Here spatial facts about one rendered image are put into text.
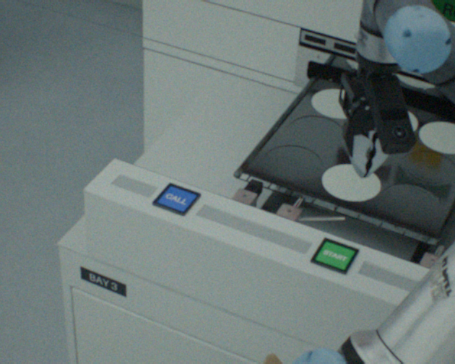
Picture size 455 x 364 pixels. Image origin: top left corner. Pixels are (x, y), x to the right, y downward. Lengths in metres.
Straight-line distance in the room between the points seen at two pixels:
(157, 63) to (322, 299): 0.90
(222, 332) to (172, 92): 0.76
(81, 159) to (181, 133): 1.33
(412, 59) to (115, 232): 0.57
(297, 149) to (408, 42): 0.56
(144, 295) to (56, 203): 1.44
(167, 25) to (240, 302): 0.79
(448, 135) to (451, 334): 0.93
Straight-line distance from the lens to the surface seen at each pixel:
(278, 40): 1.93
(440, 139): 1.77
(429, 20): 1.17
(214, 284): 1.45
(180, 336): 1.58
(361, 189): 1.61
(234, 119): 1.88
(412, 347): 0.89
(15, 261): 2.78
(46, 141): 3.23
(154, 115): 2.19
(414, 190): 1.63
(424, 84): 1.84
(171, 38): 2.06
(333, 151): 1.69
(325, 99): 1.82
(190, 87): 2.09
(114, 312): 1.62
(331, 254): 1.38
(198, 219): 1.42
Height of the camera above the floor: 1.88
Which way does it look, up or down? 38 degrees down
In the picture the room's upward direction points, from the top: 4 degrees clockwise
